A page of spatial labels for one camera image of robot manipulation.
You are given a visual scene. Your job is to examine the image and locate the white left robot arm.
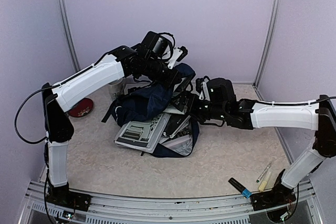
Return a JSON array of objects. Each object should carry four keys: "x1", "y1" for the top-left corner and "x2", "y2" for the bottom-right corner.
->
[{"x1": 37, "y1": 31, "x2": 187, "y2": 211}]

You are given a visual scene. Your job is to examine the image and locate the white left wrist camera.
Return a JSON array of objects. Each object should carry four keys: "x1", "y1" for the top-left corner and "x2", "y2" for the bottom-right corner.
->
[{"x1": 166, "y1": 46, "x2": 188, "y2": 69}]

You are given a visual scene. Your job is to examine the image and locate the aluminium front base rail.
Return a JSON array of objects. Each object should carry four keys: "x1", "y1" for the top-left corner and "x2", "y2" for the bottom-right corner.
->
[{"x1": 17, "y1": 181, "x2": 324, "y2": 223}]

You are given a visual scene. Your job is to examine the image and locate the pink Designer Fate book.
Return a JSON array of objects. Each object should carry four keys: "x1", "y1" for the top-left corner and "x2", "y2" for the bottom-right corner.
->
[{"x1": 153, "y1": 130, "x2": 194, "y2": 158}]

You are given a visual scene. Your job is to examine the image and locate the white green-tip pen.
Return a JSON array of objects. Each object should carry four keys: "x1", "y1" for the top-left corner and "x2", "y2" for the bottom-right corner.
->
[{"x1": 256, "y1": 162, "x2": 272, "y2": 183}]

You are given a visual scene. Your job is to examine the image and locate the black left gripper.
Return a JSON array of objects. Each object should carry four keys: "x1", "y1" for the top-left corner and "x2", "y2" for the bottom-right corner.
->
[{"x1": 143, "y1": 56, "x2": 183, "y2": 88}]

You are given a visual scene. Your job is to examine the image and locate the white floral paper cup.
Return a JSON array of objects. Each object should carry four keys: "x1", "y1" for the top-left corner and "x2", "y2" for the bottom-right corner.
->
[{"x1": 108, "y1": 78, "x2": 124, "y2": 101}]

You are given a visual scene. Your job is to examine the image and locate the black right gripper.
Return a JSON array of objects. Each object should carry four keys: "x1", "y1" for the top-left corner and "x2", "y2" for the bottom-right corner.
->
[{"x1": 169, "y1": 90, "x2": 227, "y2": 123}]

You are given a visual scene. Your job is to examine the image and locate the left aluminium frame post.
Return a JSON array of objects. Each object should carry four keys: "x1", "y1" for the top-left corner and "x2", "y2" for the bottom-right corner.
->
[{"x1": 57, "y1": 0, "x2": 81, "y2": 72}]

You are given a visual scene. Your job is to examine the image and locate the aluminium frame post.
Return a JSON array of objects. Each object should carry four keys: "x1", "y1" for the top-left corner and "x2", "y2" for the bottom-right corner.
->
[
  {"x1": 57, "y1": 0, "x2": 81, "y2": 72},
  {"x1": 253, "y1": 0, "x2": 281, "y2": 89}
]

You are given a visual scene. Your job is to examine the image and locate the black blue highlighter marker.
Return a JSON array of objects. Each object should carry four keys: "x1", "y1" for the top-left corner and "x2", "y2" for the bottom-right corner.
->
[{"x1": 228, "y1": 177, "x2": 251, "y2": 198}]

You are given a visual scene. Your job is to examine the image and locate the navy blue student backpack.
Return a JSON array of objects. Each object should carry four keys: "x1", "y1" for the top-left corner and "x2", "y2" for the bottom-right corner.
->
[{"x1": 101, "y1": 62, "x2": 200, "y2": 158}]

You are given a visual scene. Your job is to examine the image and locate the dark blue cover book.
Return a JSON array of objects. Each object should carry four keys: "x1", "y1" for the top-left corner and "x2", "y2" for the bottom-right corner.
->
[{"x1": 162, "y1": 114, "x2": 190, "y2": 138}]

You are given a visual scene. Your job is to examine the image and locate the right aluminium frame post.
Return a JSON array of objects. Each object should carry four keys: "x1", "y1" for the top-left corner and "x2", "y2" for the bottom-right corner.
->
[{"x1": 253, "y1": 0, "x2": 281, "y2": 89}]

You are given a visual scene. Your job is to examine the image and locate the yellow highlighter marker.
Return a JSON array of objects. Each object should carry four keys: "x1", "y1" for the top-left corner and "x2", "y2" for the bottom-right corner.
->
[{"x1": 258, "y1": 170, "x2": 272, "y2": 192}]

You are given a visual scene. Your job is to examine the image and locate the red floral round coaster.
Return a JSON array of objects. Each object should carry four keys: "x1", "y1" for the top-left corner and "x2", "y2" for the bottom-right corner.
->
[{"x1": 68, "y1": 98, "x2": 94, "y2": 118}]

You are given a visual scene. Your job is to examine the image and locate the grey ianra book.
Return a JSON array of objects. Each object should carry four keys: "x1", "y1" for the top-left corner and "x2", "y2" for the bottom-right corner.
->
[{"x1": 114, "y1": 113, "x2": 171, "y2": 153}]

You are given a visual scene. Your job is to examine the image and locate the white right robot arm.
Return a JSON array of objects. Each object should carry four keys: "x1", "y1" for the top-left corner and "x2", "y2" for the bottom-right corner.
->
[{"x1": 171, "y1": 78, "x2": 335, "y2": 211}]

